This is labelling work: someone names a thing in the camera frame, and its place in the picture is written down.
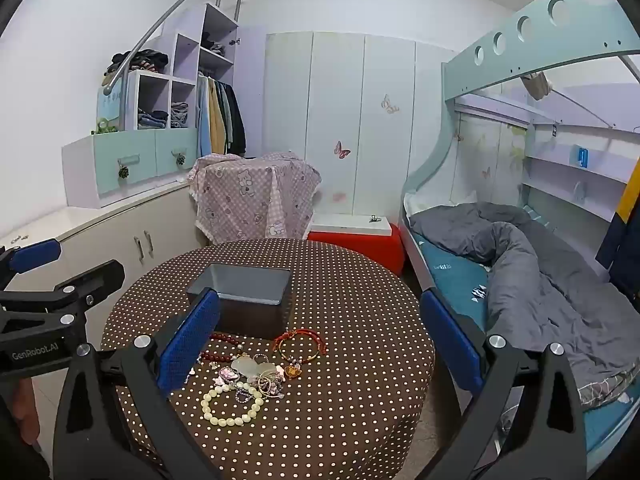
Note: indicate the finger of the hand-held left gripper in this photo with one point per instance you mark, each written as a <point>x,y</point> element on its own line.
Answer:
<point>80,277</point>
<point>35,256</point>

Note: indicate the red storage box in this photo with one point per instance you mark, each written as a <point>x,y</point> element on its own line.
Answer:
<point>370,250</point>

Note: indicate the silver metal tin box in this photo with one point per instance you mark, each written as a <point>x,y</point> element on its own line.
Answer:
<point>245,312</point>

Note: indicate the pale butterfly sticker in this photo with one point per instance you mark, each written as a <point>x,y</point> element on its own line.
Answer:
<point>389,105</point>

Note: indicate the folded blue jeans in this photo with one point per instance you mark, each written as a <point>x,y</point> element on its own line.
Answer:
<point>152,120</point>

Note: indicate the pink bear print cloth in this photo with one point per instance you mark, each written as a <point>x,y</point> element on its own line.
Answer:
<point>240,195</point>

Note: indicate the hanging light blue shirt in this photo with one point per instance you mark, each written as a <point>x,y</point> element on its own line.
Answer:
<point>202,120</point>

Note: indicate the navy and yellow jacket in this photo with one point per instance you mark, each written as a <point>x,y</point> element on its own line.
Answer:
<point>625,240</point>

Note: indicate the pile of dark clothes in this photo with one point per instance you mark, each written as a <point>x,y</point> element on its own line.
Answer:
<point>142,60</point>

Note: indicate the hanging dark jackets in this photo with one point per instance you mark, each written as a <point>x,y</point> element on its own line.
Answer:
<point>236,125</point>

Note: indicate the teal drawer unit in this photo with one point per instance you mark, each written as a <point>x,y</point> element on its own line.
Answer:
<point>135,160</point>

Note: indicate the clothes in shelf cubby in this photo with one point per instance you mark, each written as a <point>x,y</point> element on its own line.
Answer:
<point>215,46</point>

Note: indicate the white board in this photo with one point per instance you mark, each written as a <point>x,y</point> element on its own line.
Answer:
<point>345,222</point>

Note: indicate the person's left hand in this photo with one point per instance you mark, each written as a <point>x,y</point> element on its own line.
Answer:
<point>27,407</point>

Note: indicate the folded grey clothes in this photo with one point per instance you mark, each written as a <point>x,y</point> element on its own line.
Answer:
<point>179,112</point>

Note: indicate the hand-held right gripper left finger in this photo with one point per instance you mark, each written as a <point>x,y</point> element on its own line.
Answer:
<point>187,345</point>

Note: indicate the grey clip lamp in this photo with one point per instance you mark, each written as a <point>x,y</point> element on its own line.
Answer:
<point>537,85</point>

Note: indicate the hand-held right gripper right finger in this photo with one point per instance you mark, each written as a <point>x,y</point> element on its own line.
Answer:
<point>450,342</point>

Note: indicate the small blue box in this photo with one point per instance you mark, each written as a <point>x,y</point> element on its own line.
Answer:
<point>581,156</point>

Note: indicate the grey metal handrail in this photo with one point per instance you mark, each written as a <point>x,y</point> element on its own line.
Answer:
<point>165,20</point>

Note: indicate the pink flower brooch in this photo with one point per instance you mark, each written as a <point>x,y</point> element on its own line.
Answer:
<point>226,374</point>

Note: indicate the white wall shelves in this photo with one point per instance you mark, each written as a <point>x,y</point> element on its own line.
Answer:
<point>570,170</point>

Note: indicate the hanging yellow shirt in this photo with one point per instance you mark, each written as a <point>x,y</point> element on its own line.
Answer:
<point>217,125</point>

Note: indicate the pale jade pendant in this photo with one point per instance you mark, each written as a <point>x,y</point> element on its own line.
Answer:
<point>247,365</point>

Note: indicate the green printed board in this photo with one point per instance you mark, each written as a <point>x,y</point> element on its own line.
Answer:
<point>111,107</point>

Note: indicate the amber pendant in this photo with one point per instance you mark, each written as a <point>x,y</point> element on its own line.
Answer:
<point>291,372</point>

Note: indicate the teal bed sheet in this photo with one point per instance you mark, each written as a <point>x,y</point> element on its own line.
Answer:
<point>455,275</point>

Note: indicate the white wardrobe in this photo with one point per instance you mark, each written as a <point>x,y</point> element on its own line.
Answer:
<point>335,100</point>

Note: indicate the white cube shelf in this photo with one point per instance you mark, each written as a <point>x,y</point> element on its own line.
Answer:
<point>220,75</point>

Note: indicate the teal bunk bed frame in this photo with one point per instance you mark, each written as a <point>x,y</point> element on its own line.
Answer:
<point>540,35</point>

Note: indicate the low white cabinet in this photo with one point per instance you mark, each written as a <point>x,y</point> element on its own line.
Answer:
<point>150,220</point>

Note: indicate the brown polka dot tablecloth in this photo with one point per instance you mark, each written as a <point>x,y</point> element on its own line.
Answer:
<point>350,360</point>

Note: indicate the pink butterfly sticker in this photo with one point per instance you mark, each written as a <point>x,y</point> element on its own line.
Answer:
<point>342,150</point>

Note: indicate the grey duvet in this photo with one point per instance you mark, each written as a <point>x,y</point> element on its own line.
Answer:
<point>540,285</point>

